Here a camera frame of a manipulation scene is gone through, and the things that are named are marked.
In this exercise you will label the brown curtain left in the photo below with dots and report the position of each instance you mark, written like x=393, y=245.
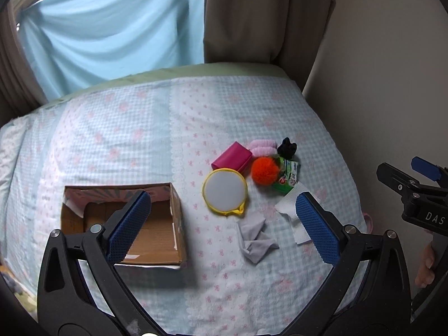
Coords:
x=20, y=91

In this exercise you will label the black scrunchie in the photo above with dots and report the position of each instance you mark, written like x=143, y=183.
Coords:
x=287, y=149

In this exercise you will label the orange fluffy pompom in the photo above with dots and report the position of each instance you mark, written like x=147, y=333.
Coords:
x=264, y=171

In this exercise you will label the round yellow-rimmed mirror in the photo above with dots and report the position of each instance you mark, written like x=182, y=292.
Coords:
x=225, y=192

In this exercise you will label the right hand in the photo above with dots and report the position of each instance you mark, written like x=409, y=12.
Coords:
x=425, y=274

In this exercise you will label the pink fluffy scrunchie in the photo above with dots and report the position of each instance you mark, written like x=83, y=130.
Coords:
x=263, y=148

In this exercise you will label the green tissue packet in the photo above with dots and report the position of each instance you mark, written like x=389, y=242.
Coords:
x=288, y=175

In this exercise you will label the checked floral bed quilt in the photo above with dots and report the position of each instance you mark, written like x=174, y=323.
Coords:
x=172, y=131

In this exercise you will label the magenta leather pouch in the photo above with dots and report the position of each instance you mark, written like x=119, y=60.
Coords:
x=235, y=157

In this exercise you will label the white paper tissue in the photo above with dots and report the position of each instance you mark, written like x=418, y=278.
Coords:
x=286, y=207

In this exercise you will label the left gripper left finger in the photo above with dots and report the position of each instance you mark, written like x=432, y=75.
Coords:
x=79, y=290

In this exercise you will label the light blue hanging sheet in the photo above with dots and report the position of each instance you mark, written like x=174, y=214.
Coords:
x=72, y=45

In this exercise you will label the brown curtain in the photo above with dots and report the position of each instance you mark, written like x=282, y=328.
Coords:
x=284, y=33
x=20, y=91

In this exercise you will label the open cardboard box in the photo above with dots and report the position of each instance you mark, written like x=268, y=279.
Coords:
x=160, y=242

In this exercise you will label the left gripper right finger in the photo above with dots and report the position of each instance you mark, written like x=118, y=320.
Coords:
x=367, y=291

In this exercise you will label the brown curtain right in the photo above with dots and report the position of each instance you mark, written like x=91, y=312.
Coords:
x=284, y=33

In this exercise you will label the green mattress sheet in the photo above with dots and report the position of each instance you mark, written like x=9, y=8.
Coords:
x=198, y=70

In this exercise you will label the grey cleaning cloth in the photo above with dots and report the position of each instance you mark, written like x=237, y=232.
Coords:
x=253, y=242

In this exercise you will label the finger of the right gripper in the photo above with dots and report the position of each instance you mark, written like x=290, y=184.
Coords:
x=429, y=170
x=400, y=182

